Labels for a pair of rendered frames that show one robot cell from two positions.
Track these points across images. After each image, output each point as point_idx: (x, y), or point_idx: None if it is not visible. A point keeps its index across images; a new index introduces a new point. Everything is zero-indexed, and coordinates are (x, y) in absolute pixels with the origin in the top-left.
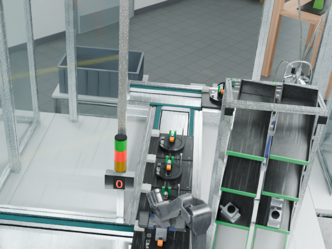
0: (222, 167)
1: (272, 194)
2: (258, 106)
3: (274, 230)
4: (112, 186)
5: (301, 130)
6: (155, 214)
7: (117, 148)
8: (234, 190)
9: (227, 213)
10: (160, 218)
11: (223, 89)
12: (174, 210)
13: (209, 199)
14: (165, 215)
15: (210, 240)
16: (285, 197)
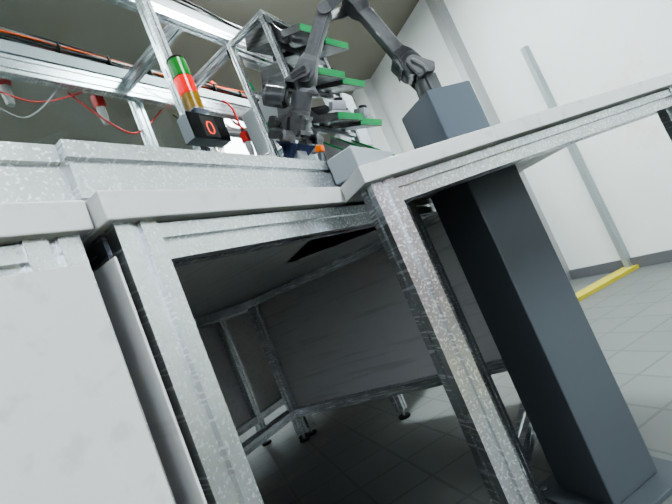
0: (295, 84)
1: (349, 79)
2: (281, 21)
3: (373, 123)
4: (205, 133)
5: None
6: (301, 71)
7: (183, 68)
8: (329, 69)
9: (339, 100)
10: (307, 80)
11: (229, 56)
12: (321, 35)
13: None
14: (314, 58)
15: None
16: (357, 81)
